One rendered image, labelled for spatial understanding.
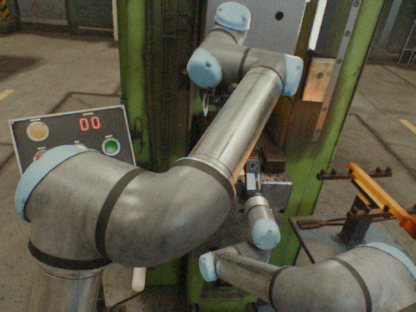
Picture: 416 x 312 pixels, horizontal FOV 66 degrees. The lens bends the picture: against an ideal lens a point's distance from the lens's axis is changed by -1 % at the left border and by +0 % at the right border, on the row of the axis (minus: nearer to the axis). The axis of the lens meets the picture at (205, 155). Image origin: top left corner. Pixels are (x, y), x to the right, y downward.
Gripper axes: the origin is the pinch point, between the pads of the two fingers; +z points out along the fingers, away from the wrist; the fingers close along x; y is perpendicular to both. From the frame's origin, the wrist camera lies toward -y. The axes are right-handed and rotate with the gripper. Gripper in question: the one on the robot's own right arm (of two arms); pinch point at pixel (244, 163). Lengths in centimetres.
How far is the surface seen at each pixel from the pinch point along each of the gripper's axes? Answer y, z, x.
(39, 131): -15, -8, -65
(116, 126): -12.8, 1.2, -44.6
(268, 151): 3.6, 15.8, 13.6
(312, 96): -18.9, 20.4, 28.5
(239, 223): 31.9, 3.5, 3.0
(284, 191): 14.5, 3.1, 18.7
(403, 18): 6, 569, 440
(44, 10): 45, 627, -282
